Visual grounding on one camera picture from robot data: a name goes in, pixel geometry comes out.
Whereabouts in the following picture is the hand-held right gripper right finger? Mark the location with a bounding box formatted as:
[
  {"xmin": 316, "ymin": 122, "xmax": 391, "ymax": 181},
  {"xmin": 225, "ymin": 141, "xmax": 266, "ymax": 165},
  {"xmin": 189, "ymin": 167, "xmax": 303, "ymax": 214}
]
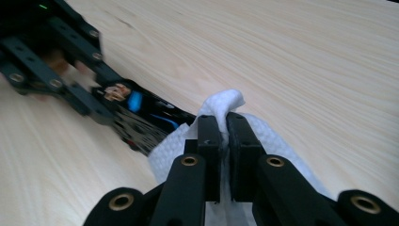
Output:
[{"xmin": 226, "ymin": 112, "xmax": 267, "ymax": 203}]

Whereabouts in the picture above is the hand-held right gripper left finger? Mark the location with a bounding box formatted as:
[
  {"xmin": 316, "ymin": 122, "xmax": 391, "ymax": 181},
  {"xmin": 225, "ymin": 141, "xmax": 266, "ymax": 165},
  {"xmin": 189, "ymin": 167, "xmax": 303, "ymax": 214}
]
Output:
[{"xmin": 184, "ymin": 115, "xmax": 222, "ymax": 203}]

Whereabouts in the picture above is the white wet wipe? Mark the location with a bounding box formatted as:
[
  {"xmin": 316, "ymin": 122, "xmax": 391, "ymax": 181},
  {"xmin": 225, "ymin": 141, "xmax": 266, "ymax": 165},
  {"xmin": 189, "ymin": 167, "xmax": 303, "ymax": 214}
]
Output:
[{"xmin": 147, "ymin": 89, "xmax": 333, "ymax": 226}]

